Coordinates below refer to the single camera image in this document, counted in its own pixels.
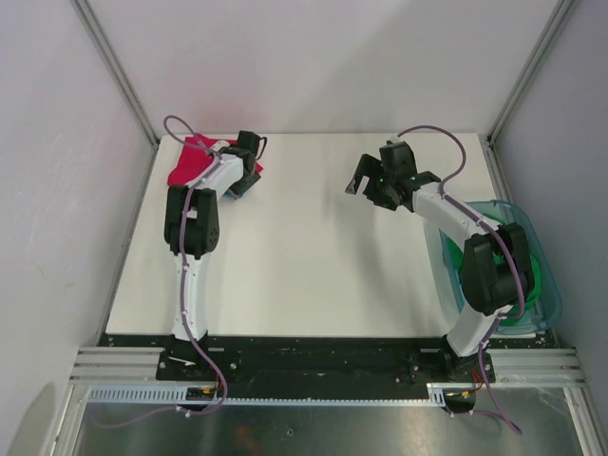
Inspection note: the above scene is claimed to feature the red t shirt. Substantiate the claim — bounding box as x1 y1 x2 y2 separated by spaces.
167 134 237 186

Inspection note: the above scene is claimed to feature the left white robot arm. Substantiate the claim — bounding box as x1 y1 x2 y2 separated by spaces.
163 130 267 342

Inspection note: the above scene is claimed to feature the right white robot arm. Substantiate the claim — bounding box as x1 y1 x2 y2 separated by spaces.
346 142 535 381

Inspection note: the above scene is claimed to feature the translucent blue plastic bin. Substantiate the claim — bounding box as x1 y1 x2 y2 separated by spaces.
424 199 562 337

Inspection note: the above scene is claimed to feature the green t shirt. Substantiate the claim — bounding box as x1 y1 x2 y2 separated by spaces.
444 237 545 329

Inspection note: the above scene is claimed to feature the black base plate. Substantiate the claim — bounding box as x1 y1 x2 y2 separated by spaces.
157 335 495 384

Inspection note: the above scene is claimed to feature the right aluminium frame post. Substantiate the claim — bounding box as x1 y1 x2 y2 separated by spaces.
488 0 579 143

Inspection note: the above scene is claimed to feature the aluminium frame post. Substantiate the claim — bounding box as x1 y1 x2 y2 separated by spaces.
488 0 579 143
70 0 161 146

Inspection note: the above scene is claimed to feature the left aluminium frame post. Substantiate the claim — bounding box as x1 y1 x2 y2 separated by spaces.
70 0 161 146

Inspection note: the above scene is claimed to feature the white slotted cable duct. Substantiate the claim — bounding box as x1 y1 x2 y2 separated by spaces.
88 385 446 408

